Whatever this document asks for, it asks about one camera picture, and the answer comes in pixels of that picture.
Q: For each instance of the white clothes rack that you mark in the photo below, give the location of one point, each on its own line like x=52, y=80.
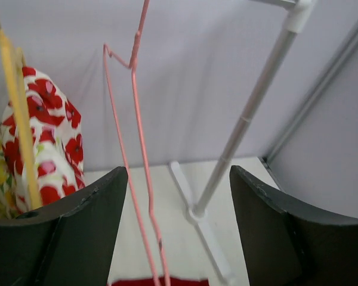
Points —
x=298, y=14

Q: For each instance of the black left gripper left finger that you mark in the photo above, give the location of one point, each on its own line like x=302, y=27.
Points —
x=68, y=242

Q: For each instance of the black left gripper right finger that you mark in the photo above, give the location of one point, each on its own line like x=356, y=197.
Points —
x=286, y=241

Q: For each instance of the yellow hanger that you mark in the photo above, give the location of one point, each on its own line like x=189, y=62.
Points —
x=13, y=61

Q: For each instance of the red floral print garment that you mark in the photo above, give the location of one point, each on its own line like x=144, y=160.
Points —
x=57, y=142

